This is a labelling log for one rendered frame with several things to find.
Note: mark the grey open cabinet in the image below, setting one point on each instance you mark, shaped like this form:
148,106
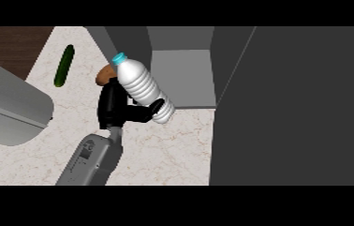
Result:
177,67

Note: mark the dark grey cabinet door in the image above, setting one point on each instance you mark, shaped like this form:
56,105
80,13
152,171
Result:
288,106

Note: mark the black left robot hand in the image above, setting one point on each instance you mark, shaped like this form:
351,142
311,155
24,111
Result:
111,106

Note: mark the dark green cucumber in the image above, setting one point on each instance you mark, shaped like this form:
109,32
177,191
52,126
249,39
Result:
64,66

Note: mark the white water bottle blue cap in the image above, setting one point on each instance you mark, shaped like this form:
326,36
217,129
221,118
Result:
140,82

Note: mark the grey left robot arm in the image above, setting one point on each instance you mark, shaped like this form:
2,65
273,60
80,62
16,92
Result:
92,161

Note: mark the brown potato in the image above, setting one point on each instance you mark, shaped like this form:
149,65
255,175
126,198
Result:
105,75

